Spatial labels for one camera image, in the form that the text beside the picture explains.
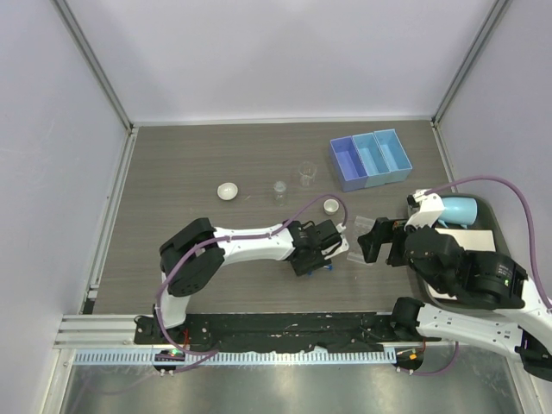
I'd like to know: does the clear plastic tube rack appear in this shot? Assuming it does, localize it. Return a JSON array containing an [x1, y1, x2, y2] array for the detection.
[[346, 216, 375, 267]]

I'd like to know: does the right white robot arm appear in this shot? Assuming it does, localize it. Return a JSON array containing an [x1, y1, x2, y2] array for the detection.
[[357, 217, 551, 380]]

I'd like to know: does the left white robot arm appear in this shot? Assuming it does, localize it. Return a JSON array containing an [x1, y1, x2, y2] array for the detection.
[[153, 218, 349, 344]]

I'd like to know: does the small white crucible cup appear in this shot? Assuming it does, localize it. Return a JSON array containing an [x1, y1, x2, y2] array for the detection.
[[323, 198, 340, 216]]

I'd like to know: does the white paper sheet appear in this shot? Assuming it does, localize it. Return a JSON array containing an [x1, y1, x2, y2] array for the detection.
[[426, 228, 497, 302]]

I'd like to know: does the light blue mug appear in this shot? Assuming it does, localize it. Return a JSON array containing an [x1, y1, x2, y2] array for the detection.
[[437, 197, 478, 229]]

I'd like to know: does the small glass bottle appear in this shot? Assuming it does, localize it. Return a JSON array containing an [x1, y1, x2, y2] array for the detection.
[[273, 180, 287, 206]]

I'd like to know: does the light blue middle bin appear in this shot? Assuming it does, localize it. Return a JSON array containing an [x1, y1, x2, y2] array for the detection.
[[353, 133, 390, 188]]

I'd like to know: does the light blue bin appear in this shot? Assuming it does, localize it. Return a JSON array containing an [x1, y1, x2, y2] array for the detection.
[[353, 133, 390, 188], [374, 129, 412, 184]]

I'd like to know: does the dark green tray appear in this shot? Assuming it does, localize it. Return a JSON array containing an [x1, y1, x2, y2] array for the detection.
[[412, 195, 528, 310]]

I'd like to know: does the purple-blue plastic bin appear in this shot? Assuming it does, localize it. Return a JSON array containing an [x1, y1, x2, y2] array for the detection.
[[329, 136, 367, 192]]

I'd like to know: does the glass beaker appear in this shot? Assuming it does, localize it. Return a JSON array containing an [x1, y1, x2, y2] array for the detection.
[[298, 161, 317, 187]]

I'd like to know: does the light blue right bin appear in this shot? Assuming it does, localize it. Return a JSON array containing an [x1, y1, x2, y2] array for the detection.
[[374, 129, 412, 184]]

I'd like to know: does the white ceramic bowl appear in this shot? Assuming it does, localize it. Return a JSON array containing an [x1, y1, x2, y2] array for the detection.
[[216, 182, 239, 201]]

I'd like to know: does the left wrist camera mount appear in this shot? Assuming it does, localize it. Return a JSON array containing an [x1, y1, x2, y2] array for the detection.
[[322, 223, 349, 260]]

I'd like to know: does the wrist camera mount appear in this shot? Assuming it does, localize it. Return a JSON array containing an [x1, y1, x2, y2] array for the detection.
[[405, 190, 445, 231], [322, 223, 349, 260]]

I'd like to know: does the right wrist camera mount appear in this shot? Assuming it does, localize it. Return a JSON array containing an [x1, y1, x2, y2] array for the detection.
[[405, 190, 445, 231]]

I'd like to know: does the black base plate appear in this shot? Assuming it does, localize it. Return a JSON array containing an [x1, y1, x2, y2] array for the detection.
[[133, 310, 442, 354]]

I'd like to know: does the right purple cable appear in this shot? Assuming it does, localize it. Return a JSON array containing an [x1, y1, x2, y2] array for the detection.
[[405, 174, 552, 375]]

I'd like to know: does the slotted cable duct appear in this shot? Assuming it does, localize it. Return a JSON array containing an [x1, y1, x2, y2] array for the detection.
[[73, 347, 396, 367]]

